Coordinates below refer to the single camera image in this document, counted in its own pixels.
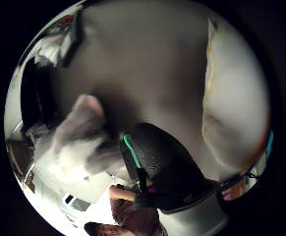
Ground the the person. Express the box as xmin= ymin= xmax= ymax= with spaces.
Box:
xmin=83 ymin=185 xmax=170 ymax=236

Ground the colourful box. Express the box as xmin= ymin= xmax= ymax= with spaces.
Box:
xmin=220 ymin=178 xmax=258 ymax=202

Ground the small white and grey device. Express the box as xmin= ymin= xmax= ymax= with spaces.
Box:
xmin=63 ymin=194 xmax=91 ymax=212

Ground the black chair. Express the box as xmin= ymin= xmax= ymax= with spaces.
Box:
xmin=19 ymin=58 xmax=62 ymax=133

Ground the white crumpled cloth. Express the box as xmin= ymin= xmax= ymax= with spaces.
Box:
xmin=33 ymin=31 xmax=76 ymax=68

